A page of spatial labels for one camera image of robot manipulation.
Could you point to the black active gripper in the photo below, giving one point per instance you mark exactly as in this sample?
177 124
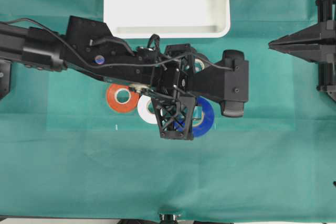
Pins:
172 98

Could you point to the black idle gripper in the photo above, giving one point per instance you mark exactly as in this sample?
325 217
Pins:
305 44

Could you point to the blue tape roll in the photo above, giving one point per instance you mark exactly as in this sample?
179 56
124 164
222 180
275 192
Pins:
206 119

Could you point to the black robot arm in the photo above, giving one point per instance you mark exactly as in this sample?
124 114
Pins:
88 47

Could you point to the white tape roll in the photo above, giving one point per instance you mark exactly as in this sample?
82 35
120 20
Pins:
145 110

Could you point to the orange tape roll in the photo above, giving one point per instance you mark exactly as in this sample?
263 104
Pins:
121 107

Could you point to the black tape roll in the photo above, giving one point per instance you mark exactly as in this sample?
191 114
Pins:
200 62

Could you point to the white plastic case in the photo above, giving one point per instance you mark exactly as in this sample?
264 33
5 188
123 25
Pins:
132 19

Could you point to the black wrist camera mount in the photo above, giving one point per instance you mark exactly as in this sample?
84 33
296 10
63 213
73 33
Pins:
226 84

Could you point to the black bottom camera stand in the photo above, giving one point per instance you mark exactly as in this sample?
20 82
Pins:
165 217

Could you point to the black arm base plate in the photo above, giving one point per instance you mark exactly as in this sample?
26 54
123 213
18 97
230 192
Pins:
5 70

